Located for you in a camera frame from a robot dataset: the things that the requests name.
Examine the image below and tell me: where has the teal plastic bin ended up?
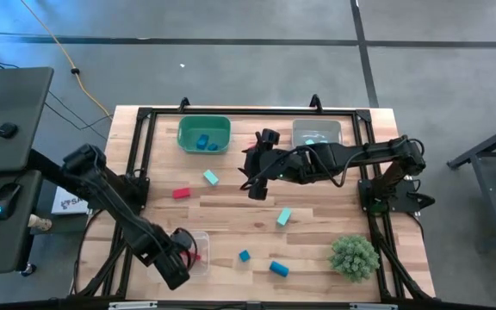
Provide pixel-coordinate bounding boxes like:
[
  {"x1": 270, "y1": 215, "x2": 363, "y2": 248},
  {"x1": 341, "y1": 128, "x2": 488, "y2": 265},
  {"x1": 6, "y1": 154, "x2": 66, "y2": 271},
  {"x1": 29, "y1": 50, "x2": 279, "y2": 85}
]
[{"x1": 177, "y1": 115, "x2": 233, "y2": 154}]

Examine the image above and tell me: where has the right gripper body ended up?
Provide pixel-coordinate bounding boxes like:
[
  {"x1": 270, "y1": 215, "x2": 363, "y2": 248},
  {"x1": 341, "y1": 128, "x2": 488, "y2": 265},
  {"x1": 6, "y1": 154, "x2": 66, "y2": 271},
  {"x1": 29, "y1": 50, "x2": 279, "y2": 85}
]
[{"x1": 245, "y1": 146, "x2": 301, "y2": 184}]

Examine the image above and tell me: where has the beige cork object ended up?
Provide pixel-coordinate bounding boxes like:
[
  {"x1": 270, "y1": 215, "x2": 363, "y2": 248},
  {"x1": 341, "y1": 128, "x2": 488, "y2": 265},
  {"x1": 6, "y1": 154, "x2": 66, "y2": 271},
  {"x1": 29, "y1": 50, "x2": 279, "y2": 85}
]
[{"x1": 27, "y1": 214, "x2": 53, "y2": 233}]

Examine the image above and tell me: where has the silver metal bracket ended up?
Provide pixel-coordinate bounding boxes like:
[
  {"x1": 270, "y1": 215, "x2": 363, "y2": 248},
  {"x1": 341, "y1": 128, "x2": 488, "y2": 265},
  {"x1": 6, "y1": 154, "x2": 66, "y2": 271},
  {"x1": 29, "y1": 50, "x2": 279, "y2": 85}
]
[
  {"x1": 108, "y1": 301, "x2": 158, "y2": 310},
  {"x1": 349, "y1": 302, "x2": 400, "y2": 310}
]

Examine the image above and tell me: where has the light cyan long block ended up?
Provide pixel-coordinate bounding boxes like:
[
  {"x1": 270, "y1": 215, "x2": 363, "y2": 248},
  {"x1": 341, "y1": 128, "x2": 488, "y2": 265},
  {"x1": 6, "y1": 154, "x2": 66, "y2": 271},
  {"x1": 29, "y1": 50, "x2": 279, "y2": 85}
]
[{"x1": 276, "y1": 207, "x2": 293, "y2": 227}]

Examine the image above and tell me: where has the blue cylinder block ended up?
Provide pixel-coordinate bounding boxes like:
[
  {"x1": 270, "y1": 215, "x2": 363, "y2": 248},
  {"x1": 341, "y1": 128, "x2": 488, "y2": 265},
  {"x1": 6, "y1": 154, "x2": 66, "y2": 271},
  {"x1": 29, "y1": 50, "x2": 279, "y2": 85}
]
[{"x1": 269, "y1": 260, "x2": 290, "y2": 278}]

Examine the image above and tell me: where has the yellow extension cable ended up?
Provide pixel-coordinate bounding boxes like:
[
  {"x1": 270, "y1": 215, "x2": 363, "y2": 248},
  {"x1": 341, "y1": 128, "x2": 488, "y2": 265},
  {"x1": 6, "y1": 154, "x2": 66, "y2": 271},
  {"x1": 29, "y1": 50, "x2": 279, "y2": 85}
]
[{"x1": 18, "y1": 0, "x2": 114, "y2": 121}]

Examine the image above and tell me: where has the clear bin top right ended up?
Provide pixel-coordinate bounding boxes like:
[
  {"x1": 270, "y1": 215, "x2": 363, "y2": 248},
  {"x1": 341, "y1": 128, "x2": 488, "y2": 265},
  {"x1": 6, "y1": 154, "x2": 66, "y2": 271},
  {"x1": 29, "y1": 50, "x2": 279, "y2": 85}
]
[{"x1": 291, "y1": 118, "x2": 344, "y2": 150}]

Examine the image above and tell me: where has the black mouse with cyan light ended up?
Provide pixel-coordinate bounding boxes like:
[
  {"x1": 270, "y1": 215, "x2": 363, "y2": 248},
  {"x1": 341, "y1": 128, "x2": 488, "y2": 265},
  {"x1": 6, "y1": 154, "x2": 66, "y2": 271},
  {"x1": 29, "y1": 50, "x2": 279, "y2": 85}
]
[{"x1": 0, "y1": 182, "x2": 23, "y2": 221}]

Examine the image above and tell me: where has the light cyan rectangular block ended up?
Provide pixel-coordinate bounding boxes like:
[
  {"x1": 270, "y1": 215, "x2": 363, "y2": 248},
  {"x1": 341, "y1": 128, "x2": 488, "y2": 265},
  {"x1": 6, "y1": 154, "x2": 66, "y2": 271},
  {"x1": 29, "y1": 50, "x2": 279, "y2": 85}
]
[{"x1": 201, "y1": 169, "x2": 220, "y2": 187}]

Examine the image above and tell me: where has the black metal stand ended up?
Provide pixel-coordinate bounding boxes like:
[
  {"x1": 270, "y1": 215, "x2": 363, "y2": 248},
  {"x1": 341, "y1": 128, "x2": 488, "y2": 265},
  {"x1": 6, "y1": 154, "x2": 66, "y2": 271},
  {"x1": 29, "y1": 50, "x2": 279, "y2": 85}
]
[{"x1": 445, "y1": 116, "x2": 496, "y2": 251}]

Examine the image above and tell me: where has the black floor cable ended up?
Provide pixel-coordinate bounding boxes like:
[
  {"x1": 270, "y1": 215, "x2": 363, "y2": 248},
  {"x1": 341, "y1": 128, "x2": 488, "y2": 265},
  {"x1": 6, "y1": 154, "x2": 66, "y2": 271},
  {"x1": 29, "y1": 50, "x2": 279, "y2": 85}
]
[{"x1": 0, "y1": 53, "x2": 111, "y2": 131}]

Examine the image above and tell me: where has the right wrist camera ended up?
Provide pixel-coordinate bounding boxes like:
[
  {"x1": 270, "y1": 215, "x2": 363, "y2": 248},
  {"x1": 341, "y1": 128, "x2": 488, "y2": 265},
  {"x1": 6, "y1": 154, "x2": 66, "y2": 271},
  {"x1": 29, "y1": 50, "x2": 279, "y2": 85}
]
[{"x1": 258, "y1": 127, "x2": 282, "y2": 148}]

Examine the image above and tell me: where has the black aluminium table frame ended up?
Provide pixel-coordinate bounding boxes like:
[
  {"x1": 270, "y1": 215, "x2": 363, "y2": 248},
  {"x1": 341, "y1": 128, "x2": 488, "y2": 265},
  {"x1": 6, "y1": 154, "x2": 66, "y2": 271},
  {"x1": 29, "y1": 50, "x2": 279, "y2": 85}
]
[{"x1": 69, "y1": 93, "x2": 437, "y2": 310}]

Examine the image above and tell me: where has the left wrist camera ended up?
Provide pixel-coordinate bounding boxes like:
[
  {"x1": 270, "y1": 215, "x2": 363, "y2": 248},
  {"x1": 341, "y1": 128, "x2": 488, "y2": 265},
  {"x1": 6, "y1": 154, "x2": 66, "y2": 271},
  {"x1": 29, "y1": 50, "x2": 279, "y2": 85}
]
[{"x1": 170, "y1": 227, "x2": 197, "y2": 259}]

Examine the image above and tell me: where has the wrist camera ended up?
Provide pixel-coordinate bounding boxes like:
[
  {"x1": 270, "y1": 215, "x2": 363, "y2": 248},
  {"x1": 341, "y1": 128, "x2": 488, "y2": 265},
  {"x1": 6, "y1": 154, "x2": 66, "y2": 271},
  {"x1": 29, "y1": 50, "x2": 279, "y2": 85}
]
[
  {"x1": 258, "y1": 127, "x2": 282, "y2": 148},
  {"x1": 170, "y1": 227, "x2": 197, "y2": 259}
]

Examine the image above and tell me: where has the green artificial potted plant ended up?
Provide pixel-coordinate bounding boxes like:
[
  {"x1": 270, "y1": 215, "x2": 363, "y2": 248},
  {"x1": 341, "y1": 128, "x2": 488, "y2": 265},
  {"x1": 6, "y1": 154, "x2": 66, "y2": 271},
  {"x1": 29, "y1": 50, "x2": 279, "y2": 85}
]
[{"x1": 327, "y1": 234, "x2": 381, "y2": 284}]

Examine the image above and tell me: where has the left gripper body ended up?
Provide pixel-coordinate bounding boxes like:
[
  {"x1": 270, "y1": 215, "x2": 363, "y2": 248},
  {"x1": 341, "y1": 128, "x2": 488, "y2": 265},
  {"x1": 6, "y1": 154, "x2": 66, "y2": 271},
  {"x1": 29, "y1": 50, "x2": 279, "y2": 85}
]
[{"x1": 142, "y1": 232, "x2": 179, "y2": 270}]

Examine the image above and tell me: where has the white box with logo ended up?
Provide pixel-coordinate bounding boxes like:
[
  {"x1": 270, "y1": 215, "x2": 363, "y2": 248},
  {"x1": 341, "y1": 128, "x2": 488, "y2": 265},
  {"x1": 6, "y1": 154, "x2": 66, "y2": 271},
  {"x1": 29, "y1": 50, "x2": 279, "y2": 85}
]
[{"x1": 51, "y1": 185, "x2": 90, "y2": 215}]

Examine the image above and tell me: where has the clear plastic bin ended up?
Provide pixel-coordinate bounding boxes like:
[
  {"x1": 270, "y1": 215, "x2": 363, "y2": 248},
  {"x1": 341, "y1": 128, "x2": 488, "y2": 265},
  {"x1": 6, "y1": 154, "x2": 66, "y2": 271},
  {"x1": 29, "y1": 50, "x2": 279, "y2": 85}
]
[{"x1": 146, "y1": 231, "x2": 211, "y2": 281}]

